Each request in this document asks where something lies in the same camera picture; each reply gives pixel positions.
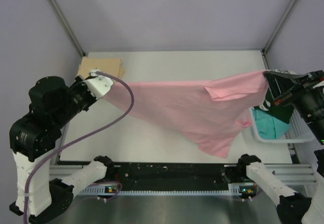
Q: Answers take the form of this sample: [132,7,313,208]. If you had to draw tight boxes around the folded beige t shirt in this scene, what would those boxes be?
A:
[76,57,125,79]

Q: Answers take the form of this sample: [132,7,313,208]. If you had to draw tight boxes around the pink t shirt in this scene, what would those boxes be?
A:
[103,69,269,158]

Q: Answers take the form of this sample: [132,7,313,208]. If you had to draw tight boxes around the white plastic basket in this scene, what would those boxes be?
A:
[249,108,315,144]

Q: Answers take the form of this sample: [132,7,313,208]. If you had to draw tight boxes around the grey slotted cable duct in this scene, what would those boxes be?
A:
[77,184,258,197]

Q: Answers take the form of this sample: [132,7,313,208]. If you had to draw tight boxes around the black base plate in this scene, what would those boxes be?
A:
[96,162,255,191]

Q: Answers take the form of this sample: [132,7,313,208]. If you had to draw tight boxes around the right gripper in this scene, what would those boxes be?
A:
[261,66,324,142]

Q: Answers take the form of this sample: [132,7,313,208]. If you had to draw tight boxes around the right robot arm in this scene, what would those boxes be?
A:
[236,70,323,223]

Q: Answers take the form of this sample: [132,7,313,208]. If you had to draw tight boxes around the left corner aluminium post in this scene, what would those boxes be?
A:
[47,0,86,57]

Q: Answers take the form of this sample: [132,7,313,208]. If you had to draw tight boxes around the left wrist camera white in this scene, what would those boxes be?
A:
[84,69,114,100]

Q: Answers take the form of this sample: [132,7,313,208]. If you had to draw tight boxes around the corner aluminium post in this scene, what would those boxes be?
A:
[47,0,86,57]
[262,0,299,56]

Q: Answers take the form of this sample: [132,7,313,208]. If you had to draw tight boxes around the teal t shirt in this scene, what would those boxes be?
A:
[252,109,291,140]

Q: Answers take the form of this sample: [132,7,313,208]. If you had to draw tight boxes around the dark green t shirt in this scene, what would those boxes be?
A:
[253,82,295,123]

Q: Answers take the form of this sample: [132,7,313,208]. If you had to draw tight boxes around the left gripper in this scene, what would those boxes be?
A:
[55,73,100,125]

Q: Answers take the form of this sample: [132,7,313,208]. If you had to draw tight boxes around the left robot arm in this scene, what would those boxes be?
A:
[10,76,115,223]

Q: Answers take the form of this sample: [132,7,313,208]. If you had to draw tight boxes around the right corner aluminium post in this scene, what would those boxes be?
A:
[262,0,299,56]

